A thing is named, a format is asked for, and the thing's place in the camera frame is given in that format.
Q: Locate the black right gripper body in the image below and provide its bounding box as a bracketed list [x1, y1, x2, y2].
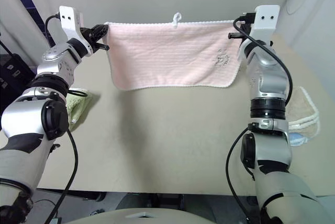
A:
[239, 24, 253, 42]

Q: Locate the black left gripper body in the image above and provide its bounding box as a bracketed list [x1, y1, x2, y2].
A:
[80, 25, 102, 53]

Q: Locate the pink towel with white trim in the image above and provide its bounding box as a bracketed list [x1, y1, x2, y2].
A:
[102, 12, 243, 92]

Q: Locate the folded green towel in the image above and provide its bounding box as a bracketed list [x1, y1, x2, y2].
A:
[65, 87, 94, 132]

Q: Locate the folded beige towel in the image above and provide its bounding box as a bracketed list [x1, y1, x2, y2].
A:
[286, 86, 321, 132]

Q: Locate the black equipment case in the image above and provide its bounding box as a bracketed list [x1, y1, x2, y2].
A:
[0, 34, 36, 102]

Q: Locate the folded light blue cloth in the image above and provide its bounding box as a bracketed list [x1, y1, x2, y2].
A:
[289, 132, 311, 148]

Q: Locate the grey robot torso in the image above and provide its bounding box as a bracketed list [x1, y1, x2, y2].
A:
[65, 203, 226, 224]

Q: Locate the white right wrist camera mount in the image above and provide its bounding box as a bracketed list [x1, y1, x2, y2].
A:
[251, 5, 281, 46]

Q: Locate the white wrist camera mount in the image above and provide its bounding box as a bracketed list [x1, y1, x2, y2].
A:
[59, 6, 94, 57]
[251, 5, 281, 46]

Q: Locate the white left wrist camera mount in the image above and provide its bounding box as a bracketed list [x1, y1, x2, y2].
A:
[59, 6, 94, 57]

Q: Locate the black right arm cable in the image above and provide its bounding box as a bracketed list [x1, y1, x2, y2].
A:
[225, 12, 293, 224]

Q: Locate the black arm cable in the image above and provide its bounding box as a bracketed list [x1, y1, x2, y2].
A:
[44, 13, 89, 224]
[225, 12, 293, 224]

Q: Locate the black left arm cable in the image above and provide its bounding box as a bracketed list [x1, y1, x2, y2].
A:
[44, 13, 89, 224]

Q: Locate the dark frame under table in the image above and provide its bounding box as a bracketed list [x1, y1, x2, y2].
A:
[36, 188, 262, 210]

